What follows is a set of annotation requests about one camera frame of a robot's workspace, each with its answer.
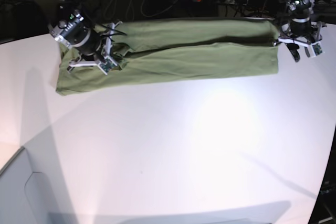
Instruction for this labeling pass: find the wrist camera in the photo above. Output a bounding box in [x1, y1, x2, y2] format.
[310, 41, 324, 58]
[97, 58, 119, 75]

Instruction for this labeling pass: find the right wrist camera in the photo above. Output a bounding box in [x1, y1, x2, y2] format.
[97, 58, 119, 75]

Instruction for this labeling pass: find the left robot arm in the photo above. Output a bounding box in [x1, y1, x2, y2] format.
[275, 0, 326, 62]

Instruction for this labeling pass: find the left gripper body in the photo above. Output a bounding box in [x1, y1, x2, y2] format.
[274, 18, 326, 49]

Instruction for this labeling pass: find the grey coiled cable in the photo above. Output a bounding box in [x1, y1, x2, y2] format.
[102, 0, 179, 20]

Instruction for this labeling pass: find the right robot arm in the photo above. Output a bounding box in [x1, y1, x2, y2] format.
[49, 0, 125, 75]

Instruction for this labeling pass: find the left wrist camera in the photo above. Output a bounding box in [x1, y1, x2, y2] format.
[310, 41, 324, 58]

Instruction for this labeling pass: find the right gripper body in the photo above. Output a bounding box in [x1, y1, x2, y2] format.
[67, 20, 123, 72]

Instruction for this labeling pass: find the green T-shirt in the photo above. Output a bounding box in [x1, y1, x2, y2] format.
[56, 19, 279, 95]

